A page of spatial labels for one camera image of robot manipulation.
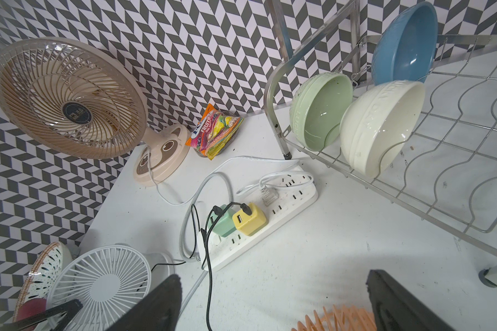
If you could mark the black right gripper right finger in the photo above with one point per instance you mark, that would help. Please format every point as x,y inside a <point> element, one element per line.
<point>395,308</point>

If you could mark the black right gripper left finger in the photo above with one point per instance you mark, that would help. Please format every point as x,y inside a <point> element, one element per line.
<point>159,310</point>

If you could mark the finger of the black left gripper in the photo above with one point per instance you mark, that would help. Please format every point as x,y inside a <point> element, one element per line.
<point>66,313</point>

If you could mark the green usb charger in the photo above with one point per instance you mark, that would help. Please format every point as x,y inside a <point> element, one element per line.
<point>225,226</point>

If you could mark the yellow usb charger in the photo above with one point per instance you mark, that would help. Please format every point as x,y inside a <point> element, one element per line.
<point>250,219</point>

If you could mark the white power strip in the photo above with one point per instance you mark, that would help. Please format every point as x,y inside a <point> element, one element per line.
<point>278,198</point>

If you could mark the small white fan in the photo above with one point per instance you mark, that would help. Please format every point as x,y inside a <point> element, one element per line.
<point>108,282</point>

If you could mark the beige raccoon desk fan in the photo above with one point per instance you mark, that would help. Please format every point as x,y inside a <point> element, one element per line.
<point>80,101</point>

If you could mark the red ball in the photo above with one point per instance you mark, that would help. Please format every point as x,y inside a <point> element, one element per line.
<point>30,308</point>

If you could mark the steel dish rack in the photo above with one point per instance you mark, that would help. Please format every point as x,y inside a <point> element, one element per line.
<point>445,170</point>

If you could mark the colourful candy bag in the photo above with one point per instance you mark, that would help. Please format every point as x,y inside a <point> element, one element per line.
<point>213,132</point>

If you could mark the cream ceramic bowl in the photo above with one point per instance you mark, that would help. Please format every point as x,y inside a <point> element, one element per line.
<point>377,124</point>

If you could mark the green ceramic bowl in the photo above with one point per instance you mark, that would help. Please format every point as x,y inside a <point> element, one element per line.
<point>318,107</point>

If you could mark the blue ceramic bowl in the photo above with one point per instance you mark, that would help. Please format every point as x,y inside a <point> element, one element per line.
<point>407,48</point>

